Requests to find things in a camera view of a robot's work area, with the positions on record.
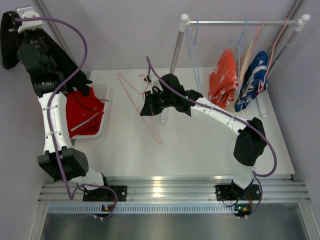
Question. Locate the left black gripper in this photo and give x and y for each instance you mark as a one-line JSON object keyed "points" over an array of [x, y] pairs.
{"points": [[79, 81]]}

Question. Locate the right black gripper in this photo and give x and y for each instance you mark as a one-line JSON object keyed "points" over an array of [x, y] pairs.
{"points": [[152, 102]]}

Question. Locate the pink hanger of black trousers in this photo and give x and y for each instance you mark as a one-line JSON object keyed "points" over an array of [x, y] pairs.
{"points": [[128, 88]]}

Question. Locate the black trousers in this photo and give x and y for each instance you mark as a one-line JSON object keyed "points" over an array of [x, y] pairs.
{"points": [[47, 83]]}

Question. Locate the red trousers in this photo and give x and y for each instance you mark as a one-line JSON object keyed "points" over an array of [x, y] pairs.
{"points": [[83, 113]]}

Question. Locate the blue wire hanger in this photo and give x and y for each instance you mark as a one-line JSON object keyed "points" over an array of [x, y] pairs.
{"points": [[193, 55], [239, 42]]}

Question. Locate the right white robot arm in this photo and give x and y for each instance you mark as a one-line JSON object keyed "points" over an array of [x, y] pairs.
{"points": [[247, 134]]}

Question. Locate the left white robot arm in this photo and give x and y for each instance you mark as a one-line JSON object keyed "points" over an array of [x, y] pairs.
{"points": [[60, 159]]}

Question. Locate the pink hanger of blue garment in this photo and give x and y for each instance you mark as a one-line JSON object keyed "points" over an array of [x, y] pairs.
{"points": [[273, 45]]}

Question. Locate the pink hanger of beige garment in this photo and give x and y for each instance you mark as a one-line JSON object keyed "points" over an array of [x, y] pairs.
{"points": [[258, 31]]}

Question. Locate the white plastic basket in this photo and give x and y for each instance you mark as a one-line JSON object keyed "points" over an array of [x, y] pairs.
{"points": [[104, 93]]}

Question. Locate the orange patterned garment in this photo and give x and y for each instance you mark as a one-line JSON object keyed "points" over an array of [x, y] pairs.
{"points": [[223, 80]]}

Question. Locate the beige garment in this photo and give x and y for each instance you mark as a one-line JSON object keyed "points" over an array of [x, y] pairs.
{"points": [[243, 70]]}

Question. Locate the metal clothes rack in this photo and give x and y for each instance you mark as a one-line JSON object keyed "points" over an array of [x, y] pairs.
{"points": [[299, 24]]}

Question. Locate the blue white patterned garment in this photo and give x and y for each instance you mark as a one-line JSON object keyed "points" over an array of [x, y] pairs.
{"points": [[254, 75]]}

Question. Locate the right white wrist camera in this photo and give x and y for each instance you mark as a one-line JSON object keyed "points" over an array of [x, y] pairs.
{"points": [[152, 80]]}

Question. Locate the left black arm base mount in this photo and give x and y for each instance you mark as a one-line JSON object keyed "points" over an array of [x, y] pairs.
{"points": [[117, 192]]}

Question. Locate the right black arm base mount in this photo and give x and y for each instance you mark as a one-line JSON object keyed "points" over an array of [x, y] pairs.
{"points": [[231, 192]]}

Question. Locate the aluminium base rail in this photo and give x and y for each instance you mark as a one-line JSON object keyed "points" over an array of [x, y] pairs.
{"points": [[169, 195]]}

